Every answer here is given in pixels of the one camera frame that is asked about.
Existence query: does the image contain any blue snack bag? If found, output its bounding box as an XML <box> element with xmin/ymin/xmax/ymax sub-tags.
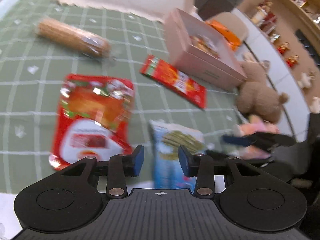
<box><xmin>149</xmin><ymin>120</ymin><xmax>204</xmax><ymax>191</ymax></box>

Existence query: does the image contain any red chicken snack pouch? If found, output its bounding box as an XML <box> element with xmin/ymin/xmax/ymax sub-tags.
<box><xmin>49</xmin><ymin>74</ymin><xmax>135</xmax><ymax>171</ymax></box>

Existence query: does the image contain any red spicy strip bag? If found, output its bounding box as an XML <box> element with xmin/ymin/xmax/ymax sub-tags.
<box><xmin>140</xmin><ymin>55</ymin><xmax>207</xmax><ymax>109</ymax></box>

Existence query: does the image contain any packaged bread bun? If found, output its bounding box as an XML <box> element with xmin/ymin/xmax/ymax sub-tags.
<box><xmin>189</xmin><ymin>35</ymin><xmax>220</xmax><ymax>59</ymax></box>

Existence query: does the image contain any long biscuit roll pack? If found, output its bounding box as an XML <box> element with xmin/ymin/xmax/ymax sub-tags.
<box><xmin>35</xmin><ymin>18</ymin><xmax>111</xmax><ymax>58</ymax></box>

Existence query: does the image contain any pink plush toy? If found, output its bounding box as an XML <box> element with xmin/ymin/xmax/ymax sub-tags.
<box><xmin>236</xmin><ymin>113</ymin><xmax>281</xmax><ymax>159</ymax></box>

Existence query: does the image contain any brown plush toy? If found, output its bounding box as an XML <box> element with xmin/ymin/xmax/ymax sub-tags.
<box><xmin>235</xmin><ymin>61</ymin><xmax>289</xmax><ymax>124</ymax></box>

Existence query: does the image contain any white sideboard cabinet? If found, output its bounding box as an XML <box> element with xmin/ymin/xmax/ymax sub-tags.
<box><xmin>232</xmin><ymin>4</ymin><xmax>319</xmax><ymax>142</ymax></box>

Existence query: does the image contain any red figurine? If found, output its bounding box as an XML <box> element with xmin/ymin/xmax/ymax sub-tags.
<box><xmin>285</xmin><ymin>55</ymin><xmax>299</xmax><ymax>68</ymax></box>
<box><xmin>277</xmin><ymin>42</ymin><xmax>290</xmax><ymax>55</ymax></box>

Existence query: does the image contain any orange pouch bag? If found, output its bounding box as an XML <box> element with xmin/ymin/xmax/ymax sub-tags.
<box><xmin>206</xmin><ymin>20</ymin><xmax>242</xmax><ymax>51</ymax></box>

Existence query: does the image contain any pink cardboard box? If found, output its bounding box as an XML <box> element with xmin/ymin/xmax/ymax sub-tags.
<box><xmin>164</xmin><ymin>9</ymin><xmax>246</xmax><ymax>90</ymax></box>

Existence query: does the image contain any beige chair right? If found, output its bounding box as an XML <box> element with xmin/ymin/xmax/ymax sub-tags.
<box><xmin>211</xmin><ymin>12</ymin><xmax>248</xmax><ymax>42</ymax></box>

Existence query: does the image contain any cream lidded jar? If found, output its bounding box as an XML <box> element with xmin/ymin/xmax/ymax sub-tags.
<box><xmin>251</xmin><ymin>5</ymin><xmax>269</xmax><ymax>25</ymax></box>

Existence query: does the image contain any green grid table mat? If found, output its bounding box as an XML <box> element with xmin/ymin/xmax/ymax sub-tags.
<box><xmin>0</xmin><ymin>0</ymin><xmax>251</xmax><ymax>196</ymax></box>

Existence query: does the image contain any wooden wall shelf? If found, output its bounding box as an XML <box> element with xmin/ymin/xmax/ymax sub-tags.
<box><xmin>237</xmin><ymin>0</ymin><xmax>320</xmax><ymax>81</ymax></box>

